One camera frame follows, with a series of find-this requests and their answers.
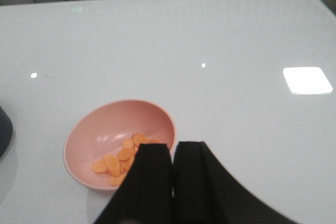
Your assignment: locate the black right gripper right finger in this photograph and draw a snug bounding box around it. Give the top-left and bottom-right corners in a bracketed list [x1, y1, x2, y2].
[173, 142, 293, 223]

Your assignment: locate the dark blue saucepan purple handle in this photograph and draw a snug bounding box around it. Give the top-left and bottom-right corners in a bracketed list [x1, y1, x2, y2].
[0, 107, 13, 158]

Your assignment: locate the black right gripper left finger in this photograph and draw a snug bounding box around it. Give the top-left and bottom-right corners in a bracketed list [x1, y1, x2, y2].
[94, 144, 172, 223]

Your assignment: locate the orange ham slice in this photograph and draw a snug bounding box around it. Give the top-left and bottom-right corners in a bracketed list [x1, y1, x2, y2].
[91, 159, 108, 174]
[116, 148, 136, 161]

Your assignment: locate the pink bowl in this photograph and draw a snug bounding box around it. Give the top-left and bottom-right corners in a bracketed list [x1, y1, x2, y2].
[63, 100, 176, 191]

